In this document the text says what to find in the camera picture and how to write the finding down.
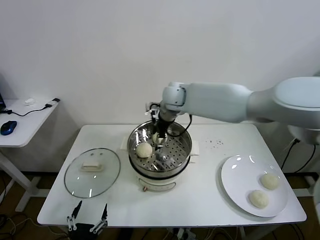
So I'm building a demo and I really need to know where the black cable with adapter plug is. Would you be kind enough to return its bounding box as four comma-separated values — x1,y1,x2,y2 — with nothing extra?
0,98,61,118

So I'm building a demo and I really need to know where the black power cable with brick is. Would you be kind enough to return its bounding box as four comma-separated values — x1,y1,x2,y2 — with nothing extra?
279,138,316,171

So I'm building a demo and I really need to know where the large white plate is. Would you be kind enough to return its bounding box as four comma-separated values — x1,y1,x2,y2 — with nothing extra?
220,154,289,218

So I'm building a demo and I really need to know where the white electric cooker base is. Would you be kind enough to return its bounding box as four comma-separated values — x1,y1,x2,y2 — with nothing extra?
120,136,202,193

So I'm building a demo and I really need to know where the blue computer mouse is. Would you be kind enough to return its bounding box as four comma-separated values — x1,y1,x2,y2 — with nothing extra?
0,120,18,136

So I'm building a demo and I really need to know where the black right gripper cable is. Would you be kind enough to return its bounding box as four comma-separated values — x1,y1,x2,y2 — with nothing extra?
172,113,193,135

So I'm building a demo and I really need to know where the perforated steel steamer basket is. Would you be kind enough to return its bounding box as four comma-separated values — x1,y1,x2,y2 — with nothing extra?
126,119,193,176

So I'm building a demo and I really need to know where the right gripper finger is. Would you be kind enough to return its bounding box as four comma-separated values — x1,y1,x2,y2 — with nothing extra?
155,136,168,152

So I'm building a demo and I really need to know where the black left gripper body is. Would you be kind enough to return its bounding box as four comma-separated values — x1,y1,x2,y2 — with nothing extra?
69,223,101,240

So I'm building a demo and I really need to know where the white side desk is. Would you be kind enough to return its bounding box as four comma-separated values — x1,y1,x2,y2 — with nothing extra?
0,99,62,213

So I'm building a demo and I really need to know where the glass lid with white handle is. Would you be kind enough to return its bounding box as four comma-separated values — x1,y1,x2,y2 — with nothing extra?
63,147,122,200

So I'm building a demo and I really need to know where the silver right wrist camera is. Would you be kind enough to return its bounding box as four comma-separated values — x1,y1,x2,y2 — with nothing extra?
144,101,161,118

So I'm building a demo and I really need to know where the white power strip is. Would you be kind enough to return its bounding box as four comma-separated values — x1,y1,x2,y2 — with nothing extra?
174,227,198,240

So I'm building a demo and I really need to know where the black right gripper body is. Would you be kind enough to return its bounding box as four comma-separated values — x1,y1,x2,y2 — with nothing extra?
154,115,173,138

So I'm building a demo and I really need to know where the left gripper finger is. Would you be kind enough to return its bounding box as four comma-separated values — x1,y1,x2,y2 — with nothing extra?
90,203,109,232
66,200,83,231

